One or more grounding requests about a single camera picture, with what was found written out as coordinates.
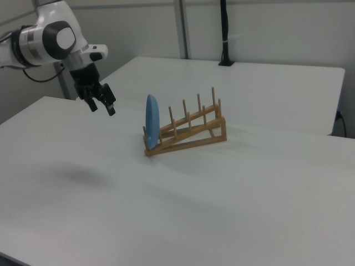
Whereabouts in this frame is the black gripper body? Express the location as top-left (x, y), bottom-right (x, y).
top-left (69, 63), bottom-right (104, 101)

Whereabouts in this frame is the wooden plate rack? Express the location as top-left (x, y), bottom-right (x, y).
top-left (142, 86), bottom-right (227, 158)

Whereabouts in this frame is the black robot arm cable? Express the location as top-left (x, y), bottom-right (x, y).
top-left (22, 62), bottom-right (66, 83)

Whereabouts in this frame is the blue plate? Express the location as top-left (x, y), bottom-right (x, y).
top-left (145, 94), bottom-right (162, 150)

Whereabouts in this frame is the black pole with white tie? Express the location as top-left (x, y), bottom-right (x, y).
top-left (218, 0), bottom-right (236, 68)

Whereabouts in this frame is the grey partition post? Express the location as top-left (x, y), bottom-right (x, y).
top-left (174, 0), bottom-right (192, 60)

